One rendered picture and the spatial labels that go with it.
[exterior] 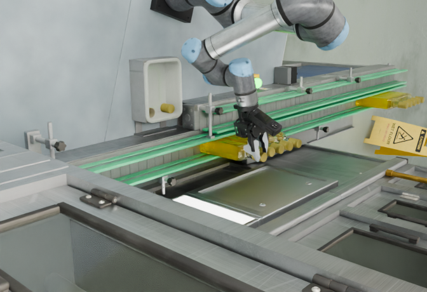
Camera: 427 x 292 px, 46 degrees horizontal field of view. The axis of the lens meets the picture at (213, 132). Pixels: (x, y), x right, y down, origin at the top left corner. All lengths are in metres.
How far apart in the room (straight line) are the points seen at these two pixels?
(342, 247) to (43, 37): 1.09
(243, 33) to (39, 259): 1.06
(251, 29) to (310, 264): 1.06
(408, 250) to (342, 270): 1.00
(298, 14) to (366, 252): 0.70
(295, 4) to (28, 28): 0.79
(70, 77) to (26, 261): 1.09
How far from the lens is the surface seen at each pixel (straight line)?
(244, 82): 1.65
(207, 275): 0.59
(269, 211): 1.63
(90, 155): 1.64
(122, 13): 1.82
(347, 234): 1.62
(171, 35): 1.96
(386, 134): 5.21
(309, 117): 2.55
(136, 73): 1.81
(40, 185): 0.90
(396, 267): 1.47
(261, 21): 1.54
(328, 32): 1.57
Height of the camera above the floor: 2.19
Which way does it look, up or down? 41 degrees down
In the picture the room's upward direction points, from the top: 101 degrees clockwise
